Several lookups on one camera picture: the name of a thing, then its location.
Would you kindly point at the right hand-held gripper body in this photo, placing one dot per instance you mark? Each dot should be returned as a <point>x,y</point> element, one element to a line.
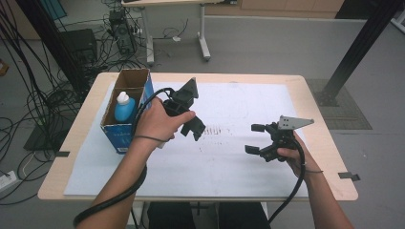
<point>283,138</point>

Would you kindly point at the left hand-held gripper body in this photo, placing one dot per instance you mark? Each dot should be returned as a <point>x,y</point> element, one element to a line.
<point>183,98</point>

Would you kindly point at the blue bottle with white cap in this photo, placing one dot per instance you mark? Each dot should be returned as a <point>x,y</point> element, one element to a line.
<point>124,111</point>

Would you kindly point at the blue cardboard box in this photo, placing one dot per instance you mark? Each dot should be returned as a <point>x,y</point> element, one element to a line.
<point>117,138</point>

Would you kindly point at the person's right hand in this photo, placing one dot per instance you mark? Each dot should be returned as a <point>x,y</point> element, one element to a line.
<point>299,159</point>

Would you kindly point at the person's left hand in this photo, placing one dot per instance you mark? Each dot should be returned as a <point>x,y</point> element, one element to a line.
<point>154,122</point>

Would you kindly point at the white paper sheet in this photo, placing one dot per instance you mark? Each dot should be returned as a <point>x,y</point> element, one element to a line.
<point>223,165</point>

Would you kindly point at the white-legged desk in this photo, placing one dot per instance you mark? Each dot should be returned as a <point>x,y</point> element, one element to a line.
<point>202,31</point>

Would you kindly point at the black tape strip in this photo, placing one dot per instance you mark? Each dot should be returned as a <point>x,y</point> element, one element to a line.
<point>62,154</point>
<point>348,176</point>

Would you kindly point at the person's black clothing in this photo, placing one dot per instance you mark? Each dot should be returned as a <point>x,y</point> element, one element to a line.
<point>178,216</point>

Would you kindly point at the black equipment box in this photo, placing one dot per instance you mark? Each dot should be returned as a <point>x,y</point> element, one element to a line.
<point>79,44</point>

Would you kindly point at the white power strip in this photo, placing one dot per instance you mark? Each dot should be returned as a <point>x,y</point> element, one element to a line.
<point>7,180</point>

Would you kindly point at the black metal stand post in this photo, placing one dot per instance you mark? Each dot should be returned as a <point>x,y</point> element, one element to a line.
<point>51,41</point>
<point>359,44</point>

